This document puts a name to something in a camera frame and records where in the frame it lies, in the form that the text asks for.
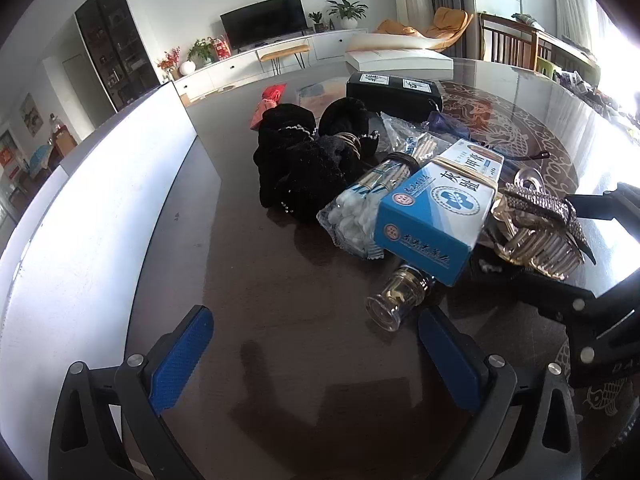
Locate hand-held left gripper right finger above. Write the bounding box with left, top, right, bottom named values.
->
left=417, top=306, right=583, bottom=480

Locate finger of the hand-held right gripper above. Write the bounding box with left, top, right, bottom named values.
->
left=566, top=182, right=640, bottom=221
left=492, top=271, right=601, bottom=328

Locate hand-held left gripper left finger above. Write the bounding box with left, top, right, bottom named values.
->
left=47, top=304, right=216, bottom=480

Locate gold hair claw clip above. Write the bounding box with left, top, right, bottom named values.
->
left=492, top=195, right=586, bottom=281

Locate rhinestone hair clip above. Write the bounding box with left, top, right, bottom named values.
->
left=500, top=182, right=586, bottom=251

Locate bag of cotton swabs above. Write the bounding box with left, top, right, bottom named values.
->
left=316, top=112, right=453, bottom=261

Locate red snack packet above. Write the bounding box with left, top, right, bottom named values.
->
left=249, top=84, right=288, bottom=131

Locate silver round metal clip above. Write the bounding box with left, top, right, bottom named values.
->
left=515, top=169, right=546, bottom=191

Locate small clear glass bottle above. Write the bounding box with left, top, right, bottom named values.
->
left=365, top=265, right=436, bottom=332

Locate black hairpin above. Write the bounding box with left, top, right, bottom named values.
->
left=495, top=151, right=551, bottom=163

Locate blue and white medicine box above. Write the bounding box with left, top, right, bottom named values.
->
left=375, top=139, right=505, bottom=287

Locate tan rubber band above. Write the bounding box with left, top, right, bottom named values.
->
left=432, top=156, right=501, bottom=192

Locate wooden side desk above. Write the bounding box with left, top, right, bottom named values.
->
left=532, top=30, right=601, bottom=81

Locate large white board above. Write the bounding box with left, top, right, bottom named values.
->
left=0, top=79, right=200, bottom=466

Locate wooden chair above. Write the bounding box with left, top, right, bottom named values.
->
left=479, top=12, right=538, bottom=71

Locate orange lounge chair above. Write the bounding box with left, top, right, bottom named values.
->
left=375, top=7, right=476, bottom=53

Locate black box with white labels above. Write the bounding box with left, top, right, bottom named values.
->
left=346, top=72, right=443, bottom=116

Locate blue patterned cloth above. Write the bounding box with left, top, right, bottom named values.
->
left=27, top=145, right=56, bottom=178

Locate small wooden cabinet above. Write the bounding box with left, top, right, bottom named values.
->
left=50, top=127, right=78, bottom=161

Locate white flat box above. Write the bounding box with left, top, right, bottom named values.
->
left=345, top=47, right=453, bottom=73

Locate black velvet pouch upper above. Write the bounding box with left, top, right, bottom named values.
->
left=319, top=99, right=381, bottom=156

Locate white curved foam sheet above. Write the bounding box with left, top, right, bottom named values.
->
left=347, top=32, right=446, bottom=53

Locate white television cabinet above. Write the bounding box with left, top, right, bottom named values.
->
left=170, top=27, right=386, bottom=98

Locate red flower arrangement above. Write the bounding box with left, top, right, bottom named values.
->
left=157, top=47, right=182, bottom=81

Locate leafy green potted plant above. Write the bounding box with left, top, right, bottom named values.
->
left=187, top=37, right=216, bottom=66

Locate black glass display cabinet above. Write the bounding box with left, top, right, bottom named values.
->
left=75, top=0, right=161, bottom=113

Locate large plant in white pot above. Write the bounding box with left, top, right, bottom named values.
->
left=326, top=0, right=368, bottom=31

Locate wooden stool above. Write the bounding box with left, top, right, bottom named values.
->
left=257, top=44, right=311, bottom=73

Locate black flat television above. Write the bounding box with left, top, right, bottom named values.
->
left=220, top=0, right=308, bottom=51

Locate brown hair tie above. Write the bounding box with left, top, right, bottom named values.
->
left=385, top=151, right=421, bottom=171

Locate gold hair tie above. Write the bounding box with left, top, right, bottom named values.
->
left=330, top=132, right=363, bottom=158

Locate framed wall painting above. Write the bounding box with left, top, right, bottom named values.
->
left=19, top=92, right=43, bottom=136

